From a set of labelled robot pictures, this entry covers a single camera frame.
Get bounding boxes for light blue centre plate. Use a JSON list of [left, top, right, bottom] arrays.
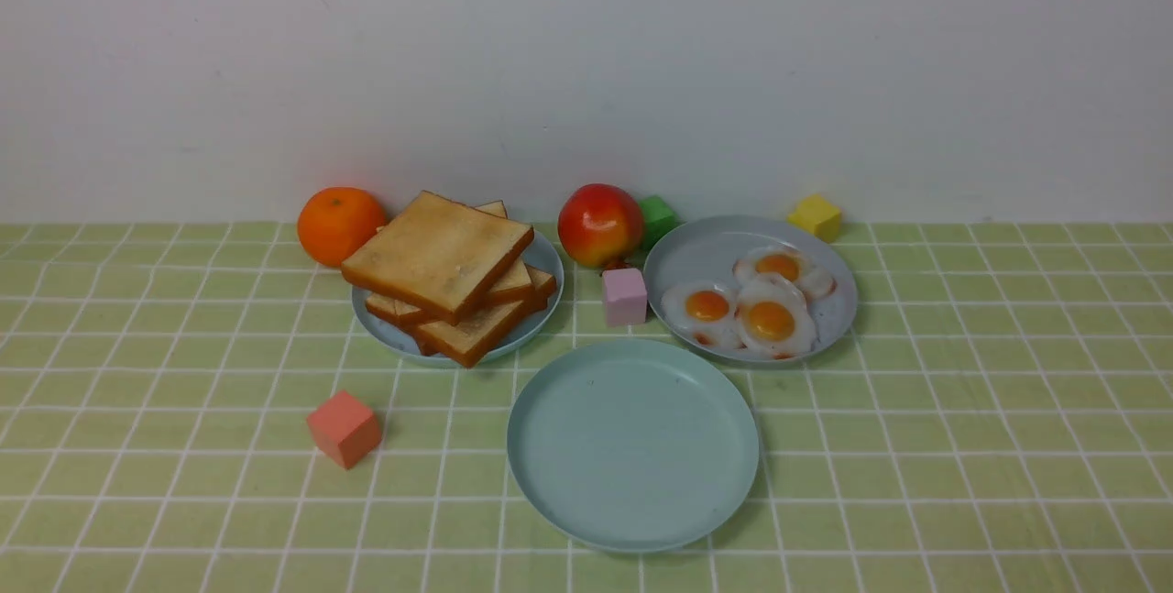
[[506, 339, 762, 553]]

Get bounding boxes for orange fruit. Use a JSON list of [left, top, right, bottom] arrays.
[[296, 188, 389, 270]]

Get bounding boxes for yellow cube block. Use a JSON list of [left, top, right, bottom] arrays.
[[787, 193, 843, 243]]

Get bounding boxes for pink cube block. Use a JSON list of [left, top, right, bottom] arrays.
[[602, 267, 647, 327]]

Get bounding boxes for fried egg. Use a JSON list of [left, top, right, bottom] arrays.
[[662, 280, 744, 352], [732, 245, 838, 304], [735, 274, 818, 360]]

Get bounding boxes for salmon red cube block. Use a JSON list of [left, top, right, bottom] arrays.
[[306, 390, 384, 469]]

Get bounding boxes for grey plate with eggs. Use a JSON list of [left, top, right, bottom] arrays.
[[642, 214, 859, 368]]

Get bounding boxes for blue plate with toast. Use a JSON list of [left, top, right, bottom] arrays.
[[350, 231, 565, 368]]

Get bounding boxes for green cube block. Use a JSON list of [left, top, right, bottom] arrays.
[[638, 195, 680, 252]]

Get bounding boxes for red yellow apple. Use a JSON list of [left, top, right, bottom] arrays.
[[557, 183, 645, 270]]

